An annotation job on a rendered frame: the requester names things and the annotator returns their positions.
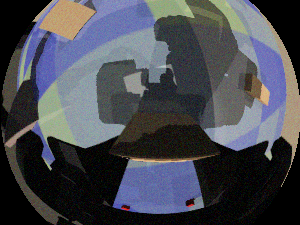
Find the tan wooden block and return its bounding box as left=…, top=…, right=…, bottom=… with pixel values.
left=244, top=74, right=269, bottom=107

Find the brown triangular block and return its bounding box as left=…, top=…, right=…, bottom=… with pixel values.
left=38, top=0, right=96, bottom=40

